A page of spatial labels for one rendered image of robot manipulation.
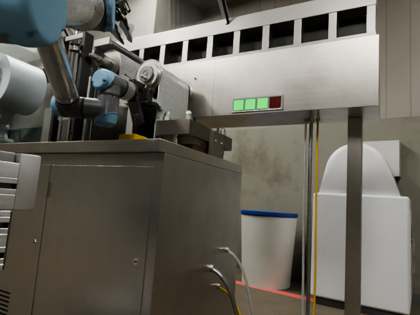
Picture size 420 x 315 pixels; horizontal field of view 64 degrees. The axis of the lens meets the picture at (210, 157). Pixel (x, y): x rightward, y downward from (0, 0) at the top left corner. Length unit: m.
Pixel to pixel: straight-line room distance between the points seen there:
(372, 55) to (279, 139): 2.38
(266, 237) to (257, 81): 1.76
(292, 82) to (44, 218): 1.17
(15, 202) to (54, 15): 0.29
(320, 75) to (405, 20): 2.38
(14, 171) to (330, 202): 2.46
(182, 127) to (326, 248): 1.82
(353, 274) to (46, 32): 1.43
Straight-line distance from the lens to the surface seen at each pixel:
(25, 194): 0.62
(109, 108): 1.22
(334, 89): 1.54
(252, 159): 3.94
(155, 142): 1.05
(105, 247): 1.20
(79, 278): 1.29
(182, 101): 1.64
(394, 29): 3.87
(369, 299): 2.83
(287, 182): 3.72
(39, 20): 0.56
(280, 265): 3.17
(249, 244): 3.16
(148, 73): 1.53
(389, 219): 2.75
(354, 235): 1.61
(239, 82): 1.68
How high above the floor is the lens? 0.72
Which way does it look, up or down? 7 degrees up
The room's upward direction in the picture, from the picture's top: 4 degrees clockwise
